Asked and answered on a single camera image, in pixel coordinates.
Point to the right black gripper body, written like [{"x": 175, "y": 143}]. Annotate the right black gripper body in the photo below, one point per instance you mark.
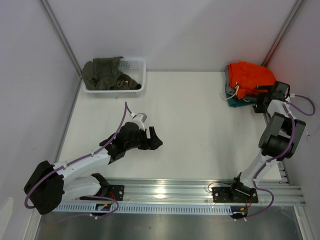
[{"x": 262, "y": 96}]

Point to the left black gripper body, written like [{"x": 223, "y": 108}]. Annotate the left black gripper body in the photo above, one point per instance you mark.
[{"x": 143, "y": 142}]

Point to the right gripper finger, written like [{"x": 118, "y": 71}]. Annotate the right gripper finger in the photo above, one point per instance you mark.
[
  {"x": 264, "y": 88},
  {"x": 259, "y": 106}
]

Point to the orange shorts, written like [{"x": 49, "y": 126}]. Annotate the orange shorts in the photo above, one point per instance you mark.
[{"x": 245, "y": 76}]

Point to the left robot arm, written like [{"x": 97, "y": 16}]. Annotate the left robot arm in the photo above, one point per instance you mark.
[{"x": 50, "y": 184}]

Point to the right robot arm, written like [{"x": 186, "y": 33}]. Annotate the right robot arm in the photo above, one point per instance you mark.
[{"x": 279, "y": 141}]

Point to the teal folded shorts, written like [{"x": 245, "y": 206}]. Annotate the teal folded shorts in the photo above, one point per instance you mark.
[{"x": 237, "y": 102}]

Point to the grey folded shorts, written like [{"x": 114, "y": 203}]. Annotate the grey folded shorts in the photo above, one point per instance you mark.
[{"x": 230, "y": 92}]

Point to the olive green shorts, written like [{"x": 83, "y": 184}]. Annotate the olive green shorts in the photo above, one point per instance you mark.
[{"x": 102, "y": 74}]

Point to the white plastic basket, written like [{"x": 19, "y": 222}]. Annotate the white plastic basket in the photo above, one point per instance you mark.
[{"x": 132, "y": 66}]

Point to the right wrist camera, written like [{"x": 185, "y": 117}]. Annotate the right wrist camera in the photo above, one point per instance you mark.
[{"x": 289, "y": 97}]

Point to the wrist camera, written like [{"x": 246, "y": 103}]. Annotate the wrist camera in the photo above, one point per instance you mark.
[
  {"x": 139, "y": 119},
  {"x": 289, "y": 97}
]

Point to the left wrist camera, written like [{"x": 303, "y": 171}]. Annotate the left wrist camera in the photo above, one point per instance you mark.
[{"x": 139, "y": 119}]

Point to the aluminium mounting rail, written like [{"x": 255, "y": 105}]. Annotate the aluminium mounting rail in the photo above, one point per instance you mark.
[{"x": 195, "y": 192}]

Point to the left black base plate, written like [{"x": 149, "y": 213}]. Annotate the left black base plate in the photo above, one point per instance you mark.
[{"x": 115, "y": 192}]

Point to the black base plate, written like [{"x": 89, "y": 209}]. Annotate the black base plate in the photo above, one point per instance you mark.
[
  {"x": 115, "y": 192},
  {"x": 222, "y": 193}
]

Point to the slotted cable duct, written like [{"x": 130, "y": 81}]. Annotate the slotted cable duct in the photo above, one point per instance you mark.
[{"x": 132, "y": 208}]

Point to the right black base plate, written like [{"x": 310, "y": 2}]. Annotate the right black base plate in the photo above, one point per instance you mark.
[{"x": 222, "y": 193}]

